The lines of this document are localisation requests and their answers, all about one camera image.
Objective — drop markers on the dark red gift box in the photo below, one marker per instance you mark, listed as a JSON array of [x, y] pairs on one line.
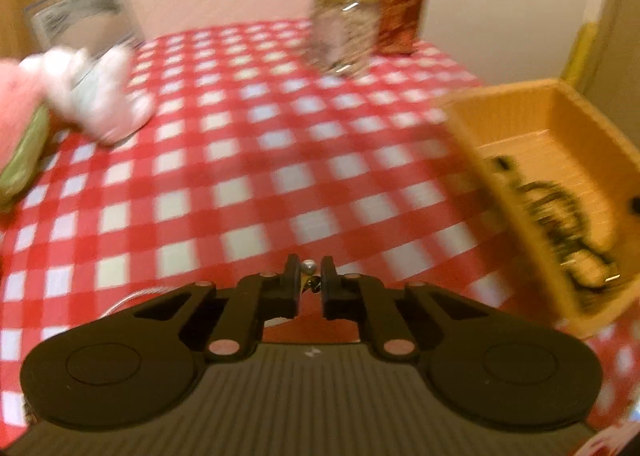
[[402, 10]]

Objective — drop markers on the white plush toy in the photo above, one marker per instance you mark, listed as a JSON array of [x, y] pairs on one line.
[[95, 95]]

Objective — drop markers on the pink green plush toy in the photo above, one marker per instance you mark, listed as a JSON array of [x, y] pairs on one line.
[[20, 135]]

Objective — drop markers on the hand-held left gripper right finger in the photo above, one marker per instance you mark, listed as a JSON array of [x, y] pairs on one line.
[[327, 281]]

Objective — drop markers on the silver picture frame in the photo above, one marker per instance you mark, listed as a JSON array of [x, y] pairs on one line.
[[80, 10]]

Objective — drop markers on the yellow plastic tray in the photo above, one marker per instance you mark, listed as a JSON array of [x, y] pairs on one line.
[[545, 115]]

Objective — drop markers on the clear jar of nuts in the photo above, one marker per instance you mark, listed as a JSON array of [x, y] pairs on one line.
[[342, 30]]

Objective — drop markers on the small pearl earring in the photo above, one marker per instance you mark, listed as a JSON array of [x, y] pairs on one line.
[[307, 267]]

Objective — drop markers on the yellow post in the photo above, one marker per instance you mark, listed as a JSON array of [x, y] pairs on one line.
[[580, 50]]

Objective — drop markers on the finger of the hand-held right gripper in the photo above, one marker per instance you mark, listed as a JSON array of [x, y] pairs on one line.
[[635, 206]]

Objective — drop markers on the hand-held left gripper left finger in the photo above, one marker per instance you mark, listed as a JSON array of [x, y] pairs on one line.
[[295, 281]]

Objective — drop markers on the red white checkered tablecloth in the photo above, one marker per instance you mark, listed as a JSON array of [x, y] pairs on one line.
[[250, 160]]

